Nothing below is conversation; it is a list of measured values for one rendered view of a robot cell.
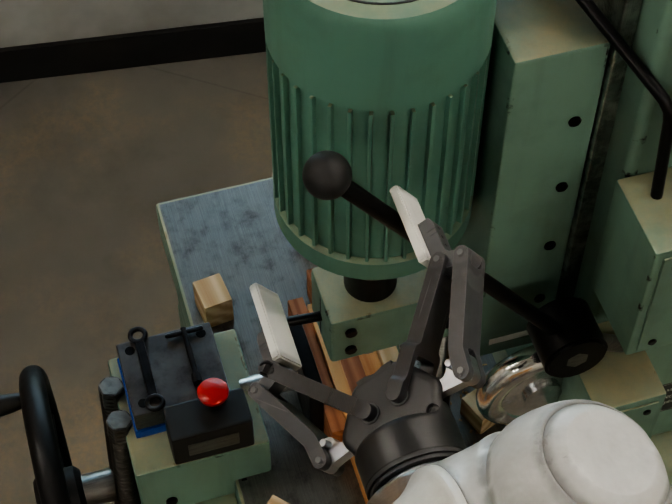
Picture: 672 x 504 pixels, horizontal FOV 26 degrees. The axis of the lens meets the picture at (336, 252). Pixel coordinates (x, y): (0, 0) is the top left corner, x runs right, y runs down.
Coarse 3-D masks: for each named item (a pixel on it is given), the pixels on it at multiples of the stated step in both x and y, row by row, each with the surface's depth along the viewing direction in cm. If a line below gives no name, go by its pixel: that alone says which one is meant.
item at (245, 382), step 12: (300, 336) 145; (300, 348) 145; (300, 360) 144; (312, 360) 144; (300, 372) 145; (312, 372) 143; (240, 384) 146; (300, 396) 149; (312, 408) 145; (312, 420) 147
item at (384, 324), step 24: (312, 288) 143; (336, 288) 140; (408, 288) 140; (336, 312) 138; (360, 312) 138; (384, 312) 138; (408, 312) 140; (336, 336) 139; (360, 336) 141; (384, 336) 142; (336, 360) 143
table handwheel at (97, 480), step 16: (32, 368) 153; (32, 384) 149; (48, 384) 160; (32, 400) 146; (48, 400) 148; (32, 416) 145; (48, 416) 145; (32, 432) 144; (48, 432) 144; (32, 448) 143; (48, 448) 143; (64, 448) 167; (32, 464) 143; (48, 464) 142; (64, 464) 167; (48, 480) 142; (64, 480) 143; (80, 480) 154; (96, 480) 155; (112, 480) 155; (48, 496) 141; (64, 496) 142; (80, 496) 153; (96, 496) 154; (112, 496) 155
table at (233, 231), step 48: (240, 192) 168; (192, 240) 164; (240, 240) 164; (192, 288) 160; (240, 288) 160; (288, 288) 160; (240, 336) 157; (288, 432) 150; (240, 480) 147; (288, 480) 147; (336, 480) 147
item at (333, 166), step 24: (312, 168) 101; (336, 168) 100; (312, 192) 101; (336, 192) 101; (360, 192) 104; (384, 216) 107; (408, 240) 110; (504, 288) 120; (528, 312) 124; (552, 312) 129; (576, 312) 129; (552, 336) 128; (576, 336) 127; (600, 336) 128; (552, 360) 128; (576, 360) 129; (600, 360) 130
